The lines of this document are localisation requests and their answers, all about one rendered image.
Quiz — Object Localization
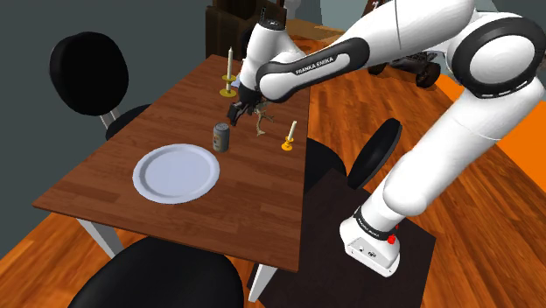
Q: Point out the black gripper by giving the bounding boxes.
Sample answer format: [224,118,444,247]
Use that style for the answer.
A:
[227,81,261,128]

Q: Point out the grey metal can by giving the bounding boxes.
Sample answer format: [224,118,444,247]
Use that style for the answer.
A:
[212,122,232,154]

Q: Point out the bronze branch figure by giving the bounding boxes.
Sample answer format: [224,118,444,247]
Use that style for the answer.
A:
[252,100,277,138]

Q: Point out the tall candle on yellow holder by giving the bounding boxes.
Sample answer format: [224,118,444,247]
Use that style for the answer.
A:
[219,45,239,99]

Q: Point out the brown wooden table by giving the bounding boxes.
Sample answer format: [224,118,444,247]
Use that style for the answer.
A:
[31,52,313,304]

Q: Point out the short candle on yellow holder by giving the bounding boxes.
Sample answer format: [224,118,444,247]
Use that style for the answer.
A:
[281,120,298,152]

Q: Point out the white round plate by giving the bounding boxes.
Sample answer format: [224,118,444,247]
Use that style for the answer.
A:
[131,143,221,206]

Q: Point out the dark brown cabinet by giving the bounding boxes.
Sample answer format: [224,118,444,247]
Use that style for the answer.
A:
[204,0,292,61]

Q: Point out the black round chair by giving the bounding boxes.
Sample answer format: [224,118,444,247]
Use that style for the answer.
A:
[66,235,246,308]
[304,117,403,194]

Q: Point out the black chair with metal posts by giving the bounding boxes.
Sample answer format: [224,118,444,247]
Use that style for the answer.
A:
[48,31,153,143]

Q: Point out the dark wheeled cart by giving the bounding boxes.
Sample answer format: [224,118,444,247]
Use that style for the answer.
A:
[367,50,443,90]

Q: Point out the dark robot stand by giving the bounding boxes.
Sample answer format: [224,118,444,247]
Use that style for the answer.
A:
[247,167,438,308]

